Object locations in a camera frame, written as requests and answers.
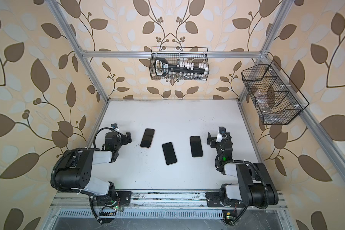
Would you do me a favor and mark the phone in pink case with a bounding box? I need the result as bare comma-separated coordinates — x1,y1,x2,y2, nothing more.
140,128,155,148

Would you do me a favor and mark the back wire basket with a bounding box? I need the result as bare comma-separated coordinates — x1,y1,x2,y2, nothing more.
148,46,209,81

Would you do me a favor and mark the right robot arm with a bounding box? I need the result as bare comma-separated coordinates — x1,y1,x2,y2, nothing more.
205,128,279,209

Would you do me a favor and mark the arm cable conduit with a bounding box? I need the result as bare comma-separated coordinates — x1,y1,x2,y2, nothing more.
50,127,116,194
214,159,269,210

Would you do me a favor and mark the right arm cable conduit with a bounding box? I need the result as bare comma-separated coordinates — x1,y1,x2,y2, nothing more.
214,159,269,210

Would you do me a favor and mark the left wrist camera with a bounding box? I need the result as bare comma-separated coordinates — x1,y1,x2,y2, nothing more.
111,123,118,129

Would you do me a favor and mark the right wire basket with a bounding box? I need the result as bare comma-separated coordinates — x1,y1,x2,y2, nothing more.
241,60,309,125

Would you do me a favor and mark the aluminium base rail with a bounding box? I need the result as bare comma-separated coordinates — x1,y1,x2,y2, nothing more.
50,189,288,210

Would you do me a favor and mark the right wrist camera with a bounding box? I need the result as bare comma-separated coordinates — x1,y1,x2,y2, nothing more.
216,127,226,142

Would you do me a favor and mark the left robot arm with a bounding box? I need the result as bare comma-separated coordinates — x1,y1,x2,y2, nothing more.
50,128,132,209

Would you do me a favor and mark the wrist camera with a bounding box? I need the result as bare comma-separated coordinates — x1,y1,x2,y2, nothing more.
216,127,226,142
111,123,118,129

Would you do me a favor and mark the purple phone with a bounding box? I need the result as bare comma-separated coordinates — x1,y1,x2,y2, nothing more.
190,136,203,158

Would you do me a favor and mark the black tool in basket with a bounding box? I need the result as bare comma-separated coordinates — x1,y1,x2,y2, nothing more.
149,57,209,79

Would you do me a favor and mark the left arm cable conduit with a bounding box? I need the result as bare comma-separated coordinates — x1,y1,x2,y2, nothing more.
50,127,116,194

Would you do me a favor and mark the wire basket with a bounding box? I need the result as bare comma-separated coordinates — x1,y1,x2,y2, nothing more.
148,46,209,81
241,60,309,125

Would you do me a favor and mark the phone in white case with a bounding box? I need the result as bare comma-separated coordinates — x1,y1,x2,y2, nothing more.
162,142,177,165

